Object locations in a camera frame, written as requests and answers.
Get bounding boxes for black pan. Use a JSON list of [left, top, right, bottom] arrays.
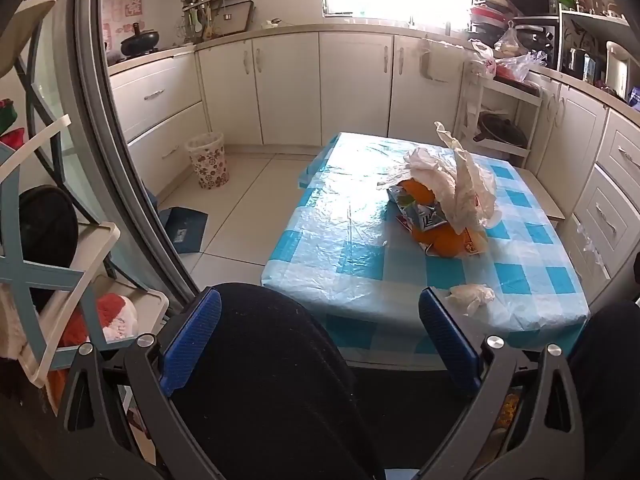
[[472, 112, 530, 150]]

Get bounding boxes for floral trash basket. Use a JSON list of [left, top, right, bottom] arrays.
[[185, 132, 231, 190]]

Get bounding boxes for white kitchen cabinets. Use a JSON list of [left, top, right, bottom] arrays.
[[106, 24, 640, 311]]

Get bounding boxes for white storage rack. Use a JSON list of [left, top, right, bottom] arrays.
[[0, 0, 171, 388]]

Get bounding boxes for black round object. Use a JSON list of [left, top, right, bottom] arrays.
[[19, 185, 80, 283]]

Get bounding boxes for kitchen shelving unit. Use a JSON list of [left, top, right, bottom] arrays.
[[551, 0, 640, 112]]

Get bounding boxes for black wok with lid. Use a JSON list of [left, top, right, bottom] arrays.
[[119, 22, 161, 57]]

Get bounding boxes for orange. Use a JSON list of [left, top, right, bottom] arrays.
[[399, 178, 437, 207], [411, 224, 487, 259]]

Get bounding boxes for steel pot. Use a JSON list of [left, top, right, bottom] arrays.
[[562, 47, 589, 79]]

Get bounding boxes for white stool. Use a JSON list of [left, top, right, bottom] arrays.
[[514, 166, 567, 224]]

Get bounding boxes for white tissue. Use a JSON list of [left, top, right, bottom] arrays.
[[444, 283, 496, 317]]

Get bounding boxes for grey door frame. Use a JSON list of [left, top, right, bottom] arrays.
[[70, 0, 213, 308]]

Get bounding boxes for blue dustpan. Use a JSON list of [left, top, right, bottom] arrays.
[[158, 207, 209, 255]]

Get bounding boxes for white plastic bag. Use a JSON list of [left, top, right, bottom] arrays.
[[377, 121, 502, 233]]

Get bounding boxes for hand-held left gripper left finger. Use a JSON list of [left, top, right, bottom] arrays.
[[62, 287, 223, 480]]

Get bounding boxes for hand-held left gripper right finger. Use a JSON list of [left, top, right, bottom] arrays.
[[417, 287, 581, 480]]

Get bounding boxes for printed milk carton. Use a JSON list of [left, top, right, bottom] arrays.
[[388, 183, 449, 234]]

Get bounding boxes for blue checkered tablecloth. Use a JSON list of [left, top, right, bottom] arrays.
[[261, 131, 591, 361]]

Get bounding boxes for white trolley shelf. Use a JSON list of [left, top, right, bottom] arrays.
[[454, 57, 544, 167]]

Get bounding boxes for wall utensil rack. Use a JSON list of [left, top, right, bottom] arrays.
[[176, 0, 254, 45]]

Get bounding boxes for plastic bags on counter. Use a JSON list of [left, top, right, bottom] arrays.
[[467, 20, 549, 84]]

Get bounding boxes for red and white cloth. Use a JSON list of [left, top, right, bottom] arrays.
[[96, 293, 139, 344]]

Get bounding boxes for pink wall decal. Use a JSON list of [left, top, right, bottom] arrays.
[[102, 0, 147, 37]]

